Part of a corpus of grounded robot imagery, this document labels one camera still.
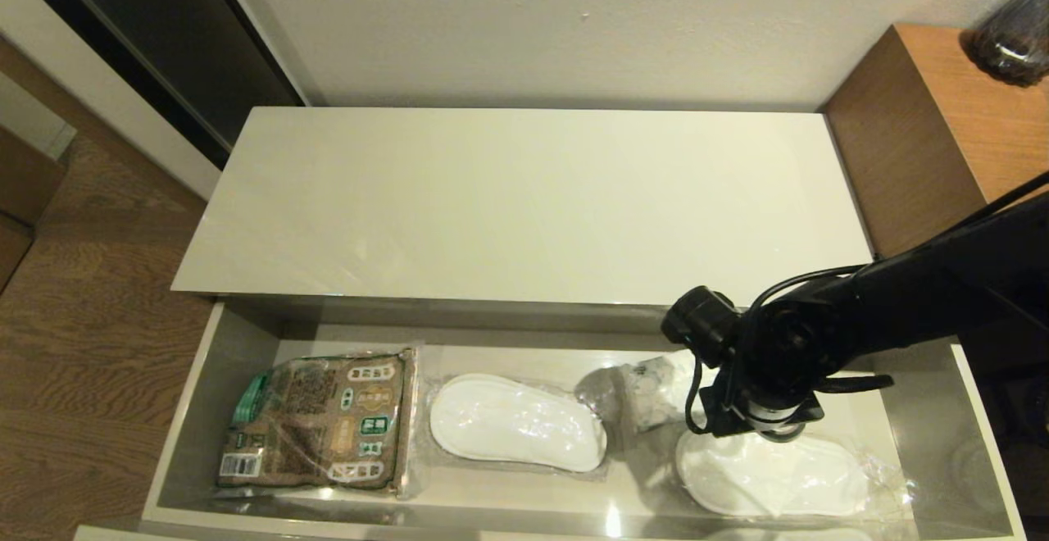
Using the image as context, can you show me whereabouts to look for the dark glass vase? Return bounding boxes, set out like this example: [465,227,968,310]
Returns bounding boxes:
[967,0,1049,88]

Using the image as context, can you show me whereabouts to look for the grey cabinet drawer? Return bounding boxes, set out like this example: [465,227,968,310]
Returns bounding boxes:
[74,295,1027,541]

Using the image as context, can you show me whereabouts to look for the patterned tissue pack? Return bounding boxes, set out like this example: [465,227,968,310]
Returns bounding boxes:
[619,351,697,434]

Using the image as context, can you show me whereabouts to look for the brown packaged bag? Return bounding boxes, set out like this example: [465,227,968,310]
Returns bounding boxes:
[215,348,419,499]

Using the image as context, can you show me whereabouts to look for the grey glossy cabinet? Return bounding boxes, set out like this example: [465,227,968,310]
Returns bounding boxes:
[171,106,874,310]

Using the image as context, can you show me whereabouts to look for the brown wooden side table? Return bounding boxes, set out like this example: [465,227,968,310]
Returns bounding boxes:
[822,22,1049,259]

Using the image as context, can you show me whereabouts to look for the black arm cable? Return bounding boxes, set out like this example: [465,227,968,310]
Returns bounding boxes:
[684,172,1049,435]

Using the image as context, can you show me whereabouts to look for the white slippers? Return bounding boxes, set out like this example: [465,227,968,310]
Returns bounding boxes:
[674,426,915,523]
[418,371,611,476]

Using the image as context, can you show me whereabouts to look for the dark door panel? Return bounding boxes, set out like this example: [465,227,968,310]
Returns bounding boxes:
[25,0,306,170]

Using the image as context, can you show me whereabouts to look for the white door frame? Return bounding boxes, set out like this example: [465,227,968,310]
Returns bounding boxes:
[0,0,224,202]

